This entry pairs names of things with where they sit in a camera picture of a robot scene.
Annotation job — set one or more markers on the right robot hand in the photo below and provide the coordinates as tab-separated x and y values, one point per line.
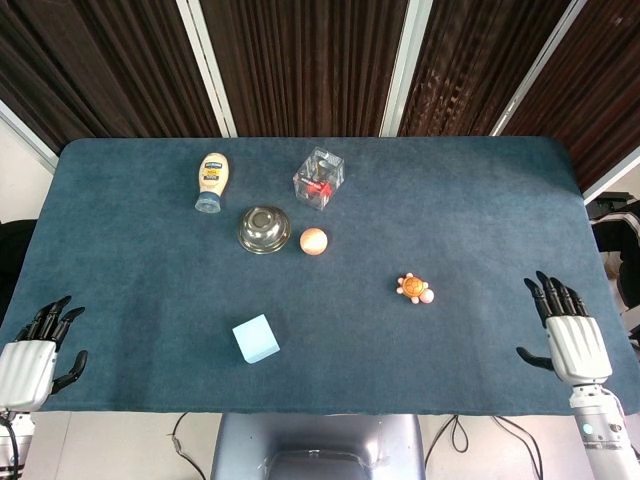
575	345

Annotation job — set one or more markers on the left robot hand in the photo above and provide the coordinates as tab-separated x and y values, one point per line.
25	362

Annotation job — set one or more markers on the orange toy turtle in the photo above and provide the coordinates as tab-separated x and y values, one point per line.
415	288

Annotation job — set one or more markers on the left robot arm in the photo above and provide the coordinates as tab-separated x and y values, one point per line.
14	440

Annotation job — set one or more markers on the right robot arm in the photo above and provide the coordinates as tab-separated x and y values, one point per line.
602	430

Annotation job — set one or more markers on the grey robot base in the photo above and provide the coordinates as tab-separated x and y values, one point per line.
318	447

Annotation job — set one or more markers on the mayonnaise squeeze bottle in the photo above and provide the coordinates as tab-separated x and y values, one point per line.
212	180

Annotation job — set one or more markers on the black chair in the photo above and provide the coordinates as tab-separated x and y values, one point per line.
11	270

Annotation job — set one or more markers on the black white jacket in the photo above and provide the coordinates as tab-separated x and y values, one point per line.
617	245

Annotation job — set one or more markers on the light blue foam cube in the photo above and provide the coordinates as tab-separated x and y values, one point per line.
255	338

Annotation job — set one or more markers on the blue table cloth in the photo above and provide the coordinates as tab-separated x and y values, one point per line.
320	310

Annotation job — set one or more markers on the steel bowl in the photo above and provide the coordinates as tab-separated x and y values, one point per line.
263	229

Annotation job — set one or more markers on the wooden ball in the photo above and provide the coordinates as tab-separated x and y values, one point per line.
314	241

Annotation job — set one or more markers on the clear plastic box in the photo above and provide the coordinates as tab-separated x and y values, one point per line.
320	177

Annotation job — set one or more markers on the white partition post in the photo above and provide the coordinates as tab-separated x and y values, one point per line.
537	67
206	67
405	67
27	137

